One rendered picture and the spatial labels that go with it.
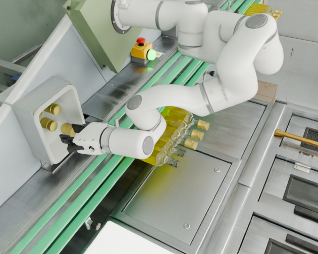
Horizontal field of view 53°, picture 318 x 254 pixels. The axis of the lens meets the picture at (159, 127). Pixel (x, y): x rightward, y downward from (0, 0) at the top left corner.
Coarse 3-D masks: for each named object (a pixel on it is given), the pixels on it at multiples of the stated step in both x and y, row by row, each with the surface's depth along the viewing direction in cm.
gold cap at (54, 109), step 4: (52, 104) 100; (56, 104) 100; (48, 108) 100; (52, 108) 99; (56, 108) 99; (60, 108) 101; (48, 112) 101; (52, 112) 99; (56, 112) 100; (60, 112) 102
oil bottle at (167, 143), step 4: (160, 140) 122; (164, 140) 122; (168, 140) 122; (156, 144) 121; (160, 144) 121; (164, 144) 121; (168, 144) 121; (172, 144) 121; (164, 148) 120; (168, 148) 120; (172, 148) 121; (168, 152) 121
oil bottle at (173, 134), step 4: (168, 128) 127; (172, 128) 127; (164, 132) 126; (168, 132) 126; (172, 132) 125; (176, 132) 125; (164, 136) 125; (168, 136) 124; (172, 136) 124; (176, 136) 124; (180, 136) 126; (172, 140) 124; (176, 140) 124; (176, 144) 125
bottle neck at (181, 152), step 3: (174, 147) 121; (177, 147) 122; (174, 150) 121; (177, 150) 120; (180, 150) 120; (183, 150) 120; (174, 153) 121; (177, 153) 120; (180, 153) 120; (183, 153) 119; (180, 156) 121; (183, 156) 120
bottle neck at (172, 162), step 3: (168, 156) 118; (165, 159) 117; (168, 159) 117; (171, 159) 116; (174, 159) 116; (165, 162) 117; (168, 162) 117; (171, 162) 116; (174, 162) 116; (177, 162) 116; (171, 165) 117; (174, 165) 116; (177, 165) 117
